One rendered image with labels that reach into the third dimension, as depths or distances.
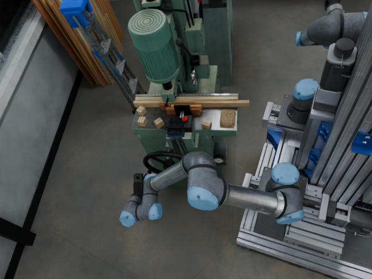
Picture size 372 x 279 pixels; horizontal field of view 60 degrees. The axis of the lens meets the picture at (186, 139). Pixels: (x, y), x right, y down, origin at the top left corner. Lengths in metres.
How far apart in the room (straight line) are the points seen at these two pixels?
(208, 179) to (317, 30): 0.76
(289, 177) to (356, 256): 0.98
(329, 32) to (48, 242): 2.42
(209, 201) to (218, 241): 1.27
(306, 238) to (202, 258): 0.94
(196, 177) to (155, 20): 0.69
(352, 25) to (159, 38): 0.77
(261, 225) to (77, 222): 1.44
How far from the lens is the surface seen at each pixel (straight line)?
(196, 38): 1.72
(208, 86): 2.07
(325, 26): 1.46
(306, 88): 1.74
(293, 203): 1.43
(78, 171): 2.99
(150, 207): 1.52
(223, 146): 2.02
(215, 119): 1.79
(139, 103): 1.91
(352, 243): 2.32
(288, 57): 3.35
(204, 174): 1.21
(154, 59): 1.49
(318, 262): 2.23
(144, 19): 1.48
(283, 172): 1.47
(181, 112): 1.77
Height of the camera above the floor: 2.38
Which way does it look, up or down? 58 degrees down
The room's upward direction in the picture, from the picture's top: 17 degrees counter-clockwise
